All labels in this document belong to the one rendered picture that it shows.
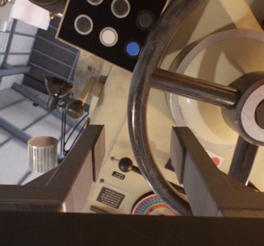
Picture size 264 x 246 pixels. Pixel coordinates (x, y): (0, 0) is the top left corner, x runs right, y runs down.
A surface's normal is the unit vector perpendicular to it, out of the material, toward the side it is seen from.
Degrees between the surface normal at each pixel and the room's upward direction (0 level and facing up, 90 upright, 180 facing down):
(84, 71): 66
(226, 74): 94
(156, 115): 90
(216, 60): 104
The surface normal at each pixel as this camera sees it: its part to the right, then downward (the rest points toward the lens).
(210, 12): -0.02, 0.29
